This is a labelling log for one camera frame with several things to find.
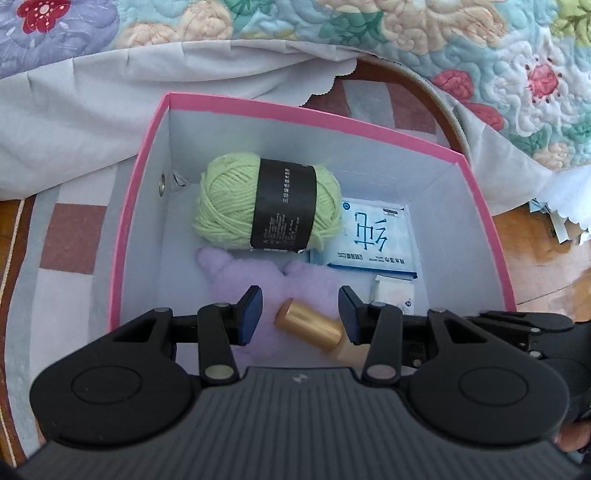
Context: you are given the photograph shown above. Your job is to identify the white tissue pack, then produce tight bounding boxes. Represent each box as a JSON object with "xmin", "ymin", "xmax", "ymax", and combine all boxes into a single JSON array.
[{"xmin": 372, "ymin": 275, "xmax": 415, "ymax": 315}]

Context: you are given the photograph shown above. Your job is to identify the foundation bottle gold cap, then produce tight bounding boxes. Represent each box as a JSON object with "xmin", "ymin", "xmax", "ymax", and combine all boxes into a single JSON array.
[{"xmin": 274, "ymin": 299, "xmax": 369, "ymax": 368}]

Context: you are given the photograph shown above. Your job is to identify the purple plush toy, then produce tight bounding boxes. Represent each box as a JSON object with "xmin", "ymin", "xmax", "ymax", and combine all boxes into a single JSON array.
[{"xmin": 174, "ymin": 247, "xmax": 369, "ymax": 371}]

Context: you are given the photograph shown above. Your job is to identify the blue wet wipes pack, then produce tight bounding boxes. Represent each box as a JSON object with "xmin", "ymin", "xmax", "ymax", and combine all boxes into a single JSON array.
[{"xmin": 308, "ymin": 198, "xmax": 418, "ymax": 279}]

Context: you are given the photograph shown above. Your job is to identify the green yarn ball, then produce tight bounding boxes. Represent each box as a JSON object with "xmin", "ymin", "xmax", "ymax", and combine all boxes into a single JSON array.
[{"xmin": 194, "ymin": 153, "xmax": 342, "ymax": 253}]

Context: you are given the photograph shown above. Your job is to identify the person's right hand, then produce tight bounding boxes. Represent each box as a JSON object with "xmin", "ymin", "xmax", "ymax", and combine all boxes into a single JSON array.
[{"xmin": 554, "ymin": 420, "xmax": 591, "ymax": 465}]

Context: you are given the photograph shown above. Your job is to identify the pink cardboard box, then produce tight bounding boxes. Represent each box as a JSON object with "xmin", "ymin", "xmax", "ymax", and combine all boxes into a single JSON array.
[{"xmin": 107, "ymin": 91, "xmax": 517, "ymax": 333}]

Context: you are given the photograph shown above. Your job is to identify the papers under bed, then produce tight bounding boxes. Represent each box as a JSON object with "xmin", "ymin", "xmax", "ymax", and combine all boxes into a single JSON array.
[{"xmin": 528, "ymin": 199, "xmax": 590, "ymax": 245}]

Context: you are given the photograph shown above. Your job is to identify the checkered floor rug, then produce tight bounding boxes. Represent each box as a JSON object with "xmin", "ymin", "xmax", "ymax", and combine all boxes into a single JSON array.
[{"xmin": 1, "ymin": 60, "xmax": 468, "ymax": 466}]

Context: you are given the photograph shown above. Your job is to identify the floral quilt bedspread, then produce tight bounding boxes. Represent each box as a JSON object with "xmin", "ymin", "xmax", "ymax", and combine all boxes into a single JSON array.
[{"xmin": 1, "ymin": 0, "xmax": 590, "ymax": 170}]

